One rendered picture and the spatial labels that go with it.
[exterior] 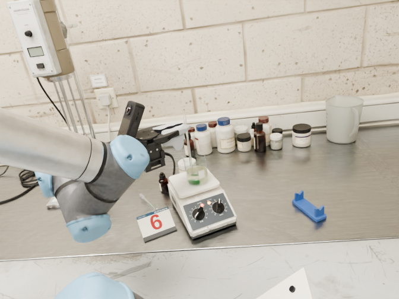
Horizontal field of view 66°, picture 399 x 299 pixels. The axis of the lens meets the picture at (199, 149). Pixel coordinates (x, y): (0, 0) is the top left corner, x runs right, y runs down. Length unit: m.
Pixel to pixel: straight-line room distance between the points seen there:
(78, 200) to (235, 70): 0.86
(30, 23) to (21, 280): 0.66
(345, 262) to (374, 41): 0.88
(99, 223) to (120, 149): 0.16
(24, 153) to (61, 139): 0.05
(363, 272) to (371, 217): 0.19
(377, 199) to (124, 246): 0.68
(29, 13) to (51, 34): 0.08
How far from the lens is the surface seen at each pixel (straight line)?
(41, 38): 0.99
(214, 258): 0.75
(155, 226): 0.85
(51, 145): 0.49
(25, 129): 0.48
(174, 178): 0.89
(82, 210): 0.61
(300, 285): 0.44
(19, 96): 1.54
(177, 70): 1.28
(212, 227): 0.80
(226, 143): 1.17
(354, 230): 0.84
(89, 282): 0.35
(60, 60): 1.03
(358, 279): 0.74
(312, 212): 0.86
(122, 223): 0.92
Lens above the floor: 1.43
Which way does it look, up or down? 25 degrees down
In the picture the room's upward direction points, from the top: 8 degrees counter-clockwise
